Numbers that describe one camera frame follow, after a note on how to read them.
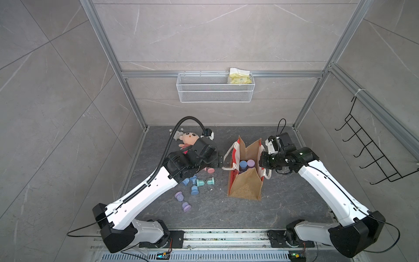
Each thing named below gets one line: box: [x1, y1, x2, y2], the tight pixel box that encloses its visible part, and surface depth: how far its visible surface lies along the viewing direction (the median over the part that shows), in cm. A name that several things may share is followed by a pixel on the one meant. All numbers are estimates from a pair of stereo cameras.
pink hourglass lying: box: [204, 167, 215, 174], surface depth 97 cm
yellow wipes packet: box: [229, 67, 253, 85], surface depth 87 cm
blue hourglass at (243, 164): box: [239, 160, 248, 170], surface depth 90 cm
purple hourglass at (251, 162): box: [246, 158, 256, 168], surface depth 90 cm
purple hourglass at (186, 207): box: [174, 191, 192, 213], surface depth 85 cm
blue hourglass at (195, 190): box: [182, 175, 200, 196], surface depth 90 cm
